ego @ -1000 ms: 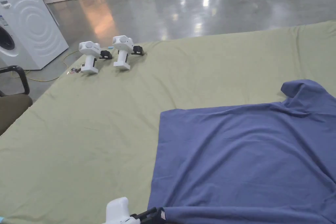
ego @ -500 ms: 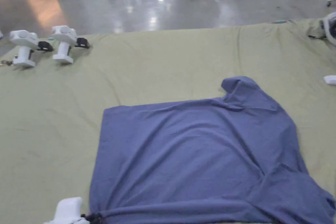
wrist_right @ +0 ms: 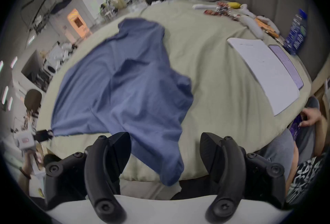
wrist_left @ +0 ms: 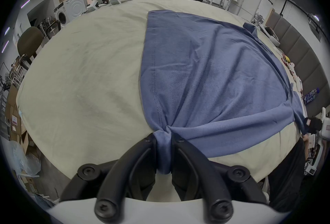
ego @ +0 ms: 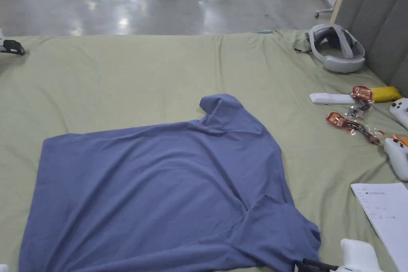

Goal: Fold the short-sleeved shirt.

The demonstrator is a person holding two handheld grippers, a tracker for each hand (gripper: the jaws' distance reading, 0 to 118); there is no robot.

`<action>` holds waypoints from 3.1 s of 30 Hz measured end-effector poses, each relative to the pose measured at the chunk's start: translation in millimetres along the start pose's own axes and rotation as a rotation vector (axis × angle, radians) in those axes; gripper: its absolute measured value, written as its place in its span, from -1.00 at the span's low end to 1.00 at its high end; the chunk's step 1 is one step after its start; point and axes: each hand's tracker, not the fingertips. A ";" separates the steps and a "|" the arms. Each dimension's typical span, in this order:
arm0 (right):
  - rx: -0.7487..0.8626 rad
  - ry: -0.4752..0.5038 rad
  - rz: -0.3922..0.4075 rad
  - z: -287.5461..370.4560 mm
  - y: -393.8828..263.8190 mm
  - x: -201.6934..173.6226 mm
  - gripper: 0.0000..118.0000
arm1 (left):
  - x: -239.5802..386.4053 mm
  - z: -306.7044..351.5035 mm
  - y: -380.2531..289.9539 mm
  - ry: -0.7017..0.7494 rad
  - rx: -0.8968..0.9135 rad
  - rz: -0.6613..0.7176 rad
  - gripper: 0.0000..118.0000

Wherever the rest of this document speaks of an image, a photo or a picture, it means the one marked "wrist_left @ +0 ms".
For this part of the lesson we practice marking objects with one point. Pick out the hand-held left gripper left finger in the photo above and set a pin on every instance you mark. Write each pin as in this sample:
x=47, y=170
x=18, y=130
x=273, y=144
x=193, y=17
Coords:
x=121, y=174

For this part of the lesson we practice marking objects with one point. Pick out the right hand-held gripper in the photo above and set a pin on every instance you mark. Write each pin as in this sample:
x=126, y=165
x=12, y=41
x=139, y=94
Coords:
x=325, y=125

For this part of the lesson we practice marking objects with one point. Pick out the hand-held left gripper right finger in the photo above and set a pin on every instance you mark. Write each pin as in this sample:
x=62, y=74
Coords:
x=203, y=174

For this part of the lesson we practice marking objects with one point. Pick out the blue shirt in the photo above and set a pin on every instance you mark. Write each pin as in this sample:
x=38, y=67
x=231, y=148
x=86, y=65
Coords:
x=206, y=83

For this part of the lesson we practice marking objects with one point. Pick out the blue snack bag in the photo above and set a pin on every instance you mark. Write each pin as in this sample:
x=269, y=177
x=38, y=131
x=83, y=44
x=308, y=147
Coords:
x=311, y=96

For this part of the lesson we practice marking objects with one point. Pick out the person's body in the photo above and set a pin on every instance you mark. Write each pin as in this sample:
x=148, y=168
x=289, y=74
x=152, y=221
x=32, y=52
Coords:
x=288, y=176

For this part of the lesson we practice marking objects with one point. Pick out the grey padded headboard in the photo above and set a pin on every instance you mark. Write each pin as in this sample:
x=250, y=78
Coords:
x=304, y=58

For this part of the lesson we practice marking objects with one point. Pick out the clear plastic bag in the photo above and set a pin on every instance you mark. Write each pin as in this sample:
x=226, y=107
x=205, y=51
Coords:
x=24, y=159

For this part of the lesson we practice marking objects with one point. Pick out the white hand controller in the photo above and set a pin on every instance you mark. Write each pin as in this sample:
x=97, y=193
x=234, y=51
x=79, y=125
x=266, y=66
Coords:
x=270, y=34

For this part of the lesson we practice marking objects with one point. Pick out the bed with beige sheet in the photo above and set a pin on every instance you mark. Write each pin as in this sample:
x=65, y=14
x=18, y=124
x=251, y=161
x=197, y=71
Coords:
x=90, y=76

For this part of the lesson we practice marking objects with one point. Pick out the stack of cartons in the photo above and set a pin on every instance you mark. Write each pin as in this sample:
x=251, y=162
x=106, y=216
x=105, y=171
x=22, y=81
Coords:
x=14, y=120

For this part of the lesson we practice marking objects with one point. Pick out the olive round-backed chair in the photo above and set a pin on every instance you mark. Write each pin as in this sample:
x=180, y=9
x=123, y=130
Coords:
x=28, y=41

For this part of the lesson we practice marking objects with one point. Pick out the white washing machine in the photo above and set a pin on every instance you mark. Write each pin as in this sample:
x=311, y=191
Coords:
x=71, y=9

